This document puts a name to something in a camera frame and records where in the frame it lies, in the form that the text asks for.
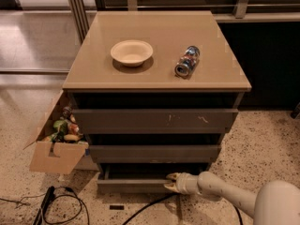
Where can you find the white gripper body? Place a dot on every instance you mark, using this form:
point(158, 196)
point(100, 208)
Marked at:
point(184, 184)

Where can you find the grey bottom drawer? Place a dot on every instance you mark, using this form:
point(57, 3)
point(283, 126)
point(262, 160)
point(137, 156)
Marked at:
point(142, 177)

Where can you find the grey drawer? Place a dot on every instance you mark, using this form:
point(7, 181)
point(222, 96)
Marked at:
point(142, 177)
point(154, 153)
point(155, 121)

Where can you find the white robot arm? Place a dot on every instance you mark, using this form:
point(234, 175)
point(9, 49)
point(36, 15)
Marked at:
point(276, 203)

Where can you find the grey middle drawer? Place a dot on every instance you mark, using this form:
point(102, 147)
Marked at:
point(154, 153)

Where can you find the grey three-drawer cabinet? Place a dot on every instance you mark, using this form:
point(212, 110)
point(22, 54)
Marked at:
point(97, 81)

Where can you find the grey top drawer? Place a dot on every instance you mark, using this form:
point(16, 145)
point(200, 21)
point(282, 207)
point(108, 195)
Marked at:
point(155, 121)

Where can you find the black tape strip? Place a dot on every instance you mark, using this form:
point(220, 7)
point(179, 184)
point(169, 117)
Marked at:
point(116, 207)

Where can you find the blue soda can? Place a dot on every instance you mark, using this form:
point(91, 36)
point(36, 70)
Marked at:
point(187, 63)

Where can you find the colourful toys in box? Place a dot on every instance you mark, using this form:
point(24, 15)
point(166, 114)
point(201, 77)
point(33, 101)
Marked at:
point(66, 129)

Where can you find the black power strip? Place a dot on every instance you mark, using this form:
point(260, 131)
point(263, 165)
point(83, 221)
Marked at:
point(44, 206)

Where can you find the cardboard box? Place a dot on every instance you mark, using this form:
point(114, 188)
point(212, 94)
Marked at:
point(59, 157)

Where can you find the white paper bowl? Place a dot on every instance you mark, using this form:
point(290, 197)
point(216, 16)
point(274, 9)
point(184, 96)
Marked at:
point(131, 53)

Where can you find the metal railing frame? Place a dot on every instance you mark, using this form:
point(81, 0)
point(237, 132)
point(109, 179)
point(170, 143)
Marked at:
point(236, 17)

